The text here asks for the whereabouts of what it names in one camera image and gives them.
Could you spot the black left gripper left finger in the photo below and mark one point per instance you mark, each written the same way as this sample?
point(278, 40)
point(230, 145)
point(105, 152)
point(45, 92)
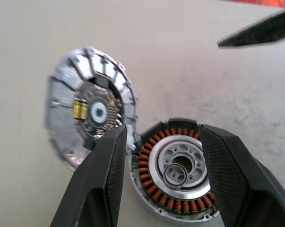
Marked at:
point(95, 184)

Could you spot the silver round motor lid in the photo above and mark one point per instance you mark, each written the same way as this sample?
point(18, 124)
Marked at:
point(62, 111)

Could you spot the motor housing with copper windings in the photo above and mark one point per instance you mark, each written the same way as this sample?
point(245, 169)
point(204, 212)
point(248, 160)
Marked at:
point(180, 194)

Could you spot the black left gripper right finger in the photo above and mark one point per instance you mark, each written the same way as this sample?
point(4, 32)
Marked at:
point(239, 184)

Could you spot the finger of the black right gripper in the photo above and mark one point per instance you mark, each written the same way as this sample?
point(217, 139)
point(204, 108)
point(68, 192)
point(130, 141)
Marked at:
point(267, 30)

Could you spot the red object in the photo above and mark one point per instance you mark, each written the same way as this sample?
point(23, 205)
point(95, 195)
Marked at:
point(270, 2)

